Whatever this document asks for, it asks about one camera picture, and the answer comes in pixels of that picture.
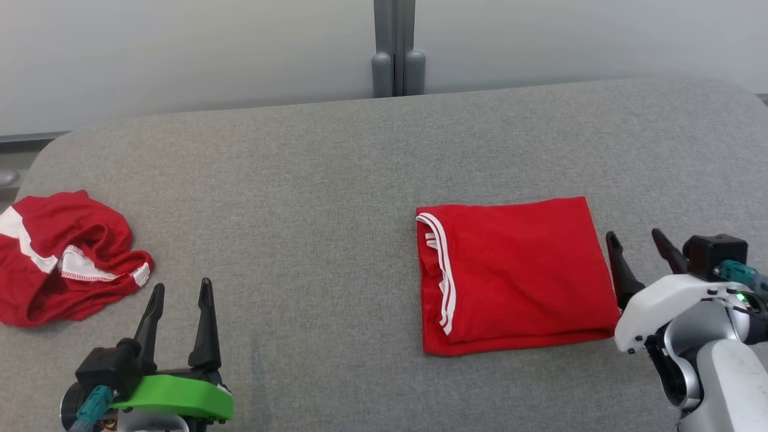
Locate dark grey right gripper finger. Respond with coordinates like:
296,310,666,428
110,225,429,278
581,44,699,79
606,232,646,310
652,229,688,275

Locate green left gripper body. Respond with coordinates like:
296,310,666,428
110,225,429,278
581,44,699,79
111,374,235,421

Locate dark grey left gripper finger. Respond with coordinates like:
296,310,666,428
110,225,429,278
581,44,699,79
133,283,166,367
188,278,222,370

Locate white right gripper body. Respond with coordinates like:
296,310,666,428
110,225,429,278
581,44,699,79
615,274,745,355

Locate red white striped-trim jersey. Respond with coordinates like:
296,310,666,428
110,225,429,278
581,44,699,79
416,196,622,358

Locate red white numbered jersey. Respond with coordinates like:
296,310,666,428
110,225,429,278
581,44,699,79
0,190,155,328

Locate teal right camera connector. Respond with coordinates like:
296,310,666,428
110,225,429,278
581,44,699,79
714,259,768,295

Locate teal camera connector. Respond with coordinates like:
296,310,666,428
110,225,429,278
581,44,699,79
71,385,116,432
714,259,768,295

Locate teal left camera connector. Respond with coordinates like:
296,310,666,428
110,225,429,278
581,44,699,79
71,385,116,432

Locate dark grey wall baseboard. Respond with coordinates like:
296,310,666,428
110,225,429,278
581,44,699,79
0,131,71,152

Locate grey metal wall pillar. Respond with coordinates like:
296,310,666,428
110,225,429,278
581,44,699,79
372,0,427,98

